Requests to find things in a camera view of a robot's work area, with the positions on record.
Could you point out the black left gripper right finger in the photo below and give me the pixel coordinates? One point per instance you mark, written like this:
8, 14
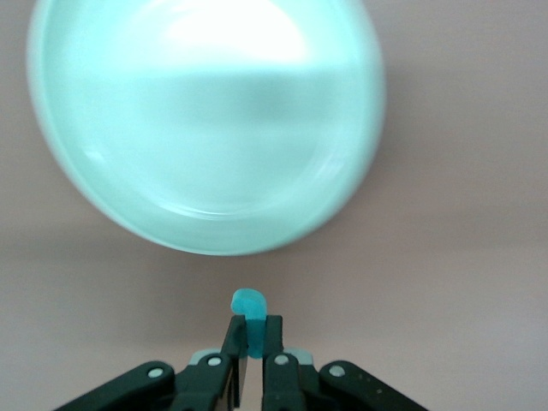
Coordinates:
282, 385

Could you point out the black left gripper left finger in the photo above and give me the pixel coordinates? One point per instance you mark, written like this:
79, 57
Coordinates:
205, 385

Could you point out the teal foam letter r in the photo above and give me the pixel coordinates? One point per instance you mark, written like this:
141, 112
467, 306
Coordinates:
252, 308

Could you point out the brown table cover sheet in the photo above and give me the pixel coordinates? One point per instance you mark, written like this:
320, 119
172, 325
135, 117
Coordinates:
471, 214

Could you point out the pale green round plate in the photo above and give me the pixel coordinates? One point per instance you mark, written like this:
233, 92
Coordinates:
205, 128

